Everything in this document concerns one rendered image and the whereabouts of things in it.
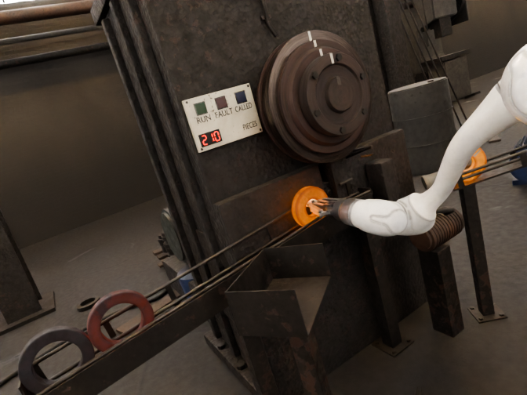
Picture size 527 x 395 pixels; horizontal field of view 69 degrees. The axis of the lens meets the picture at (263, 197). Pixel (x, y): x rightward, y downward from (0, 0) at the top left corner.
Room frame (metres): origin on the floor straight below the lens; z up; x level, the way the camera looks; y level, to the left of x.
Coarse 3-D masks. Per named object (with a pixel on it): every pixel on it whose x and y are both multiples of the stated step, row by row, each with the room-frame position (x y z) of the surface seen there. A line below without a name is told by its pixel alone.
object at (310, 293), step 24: (264, 264) 1.15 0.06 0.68; (288, 264) 1.14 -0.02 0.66; (312, 264) 1.10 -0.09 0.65; (240, 288) 1.01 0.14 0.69; (264, 288) 1.12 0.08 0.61; (288, 288) 1.09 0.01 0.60; (312, 288) 1.05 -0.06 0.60; (240, 312) 0.93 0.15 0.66; (264, 312) 0.90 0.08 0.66; (288, 312) 0.87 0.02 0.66; (312, 312) 0.94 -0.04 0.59; (288, 336) 0.88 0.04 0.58; (312, 336) 1.03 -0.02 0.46; (312, 360) 1.00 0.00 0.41; (312, 384) 1.01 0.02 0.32
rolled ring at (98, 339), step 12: (108, 300) 1.03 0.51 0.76; (120, 300) 1.05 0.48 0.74; (132, 300) 1.06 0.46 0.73; (144, 300) 1.07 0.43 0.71; (96, 312) 1.02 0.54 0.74; (144, 312) 1.07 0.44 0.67; (96, 324) 1.01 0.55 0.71; (144, 324) 1.06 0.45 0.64; (96, 336) 1.00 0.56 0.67; (96, 348) 1.00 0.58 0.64; (108, 348) 1.01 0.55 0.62
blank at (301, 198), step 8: (304, 192) 1.36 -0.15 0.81; (312, 192) 1.37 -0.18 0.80; (320, 192) 1.39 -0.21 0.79; (296, 200) 1.35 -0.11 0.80; (304, 200) 1.35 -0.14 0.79; (296, 208) 1.34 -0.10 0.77; (304, 208) 1.35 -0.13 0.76; (296, 216) 1.34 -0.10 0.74; (304, 216) 1.35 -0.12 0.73; (312, 216) 1.36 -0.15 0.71; (304, 224) 1.34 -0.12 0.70
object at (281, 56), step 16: (304, 32) 1.42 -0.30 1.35; (320, 32) 1.45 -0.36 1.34; (288, 48) 1.38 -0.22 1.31; (352, 48) 1.51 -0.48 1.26; (272, 64) 1.35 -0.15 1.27; (272, 80) 1.34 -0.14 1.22; (368, 80) 1.53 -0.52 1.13; (272, 96) 1.33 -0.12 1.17; (272, 112) 1.32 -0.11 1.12; (368, 112) 1.51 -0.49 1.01; (272, 128) 1.37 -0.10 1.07; (288, 144) 1.34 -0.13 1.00; (352, 144) 1.46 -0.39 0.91; (320, 160) 1.39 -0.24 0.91; (336, 160) 1.42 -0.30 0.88
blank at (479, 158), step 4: (480, 148) 1.47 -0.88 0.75; (476, 152) 1.47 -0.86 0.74; (480, 152) 1.47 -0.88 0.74; (484, 152) 1.47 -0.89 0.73; (472, 156) 1.48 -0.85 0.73; (476, 156) 1.47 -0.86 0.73; (480, 156) 1.47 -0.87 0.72; (484, 156) 1.47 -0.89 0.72; (472, 160) 1.50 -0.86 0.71; (476, 160) 1.47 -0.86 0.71; (480, 160) 1.47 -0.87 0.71; (484, 160) 1.47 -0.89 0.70; (472, 164) 1.50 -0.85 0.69; (476, 164) 1.47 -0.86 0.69; (480, 164) 1.47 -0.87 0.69; (484, 164) 1.47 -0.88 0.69; (472, 168) 1.48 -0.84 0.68; (484, 168) 1.47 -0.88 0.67; (472, 172) 1.48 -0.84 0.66; (476, 176) 1.47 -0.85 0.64; (464, 180) 1.48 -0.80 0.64; (468, 180) 1.48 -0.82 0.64; (472, 180) 1.48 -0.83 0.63
